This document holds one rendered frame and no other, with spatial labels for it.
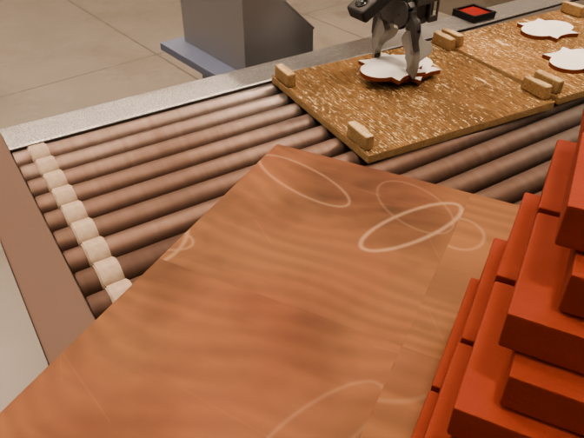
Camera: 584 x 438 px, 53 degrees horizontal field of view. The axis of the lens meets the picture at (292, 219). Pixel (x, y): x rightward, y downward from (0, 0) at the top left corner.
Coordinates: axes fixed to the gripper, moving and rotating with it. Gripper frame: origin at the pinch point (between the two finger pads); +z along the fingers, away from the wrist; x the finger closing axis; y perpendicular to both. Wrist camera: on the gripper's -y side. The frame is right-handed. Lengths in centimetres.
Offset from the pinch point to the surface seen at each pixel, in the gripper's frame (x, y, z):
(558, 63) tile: -15.2, 32.0, 1.7
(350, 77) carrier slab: 5.0, -5.9, 2.5
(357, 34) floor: 218, 180, 97
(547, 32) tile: -3.0, 44.9, 1.7
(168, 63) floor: 246, 55, 96
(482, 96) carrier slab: -15.7, 8.9, 2.6
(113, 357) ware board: -45, -72, -8
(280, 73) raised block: 11.3, -18.4, 0.7
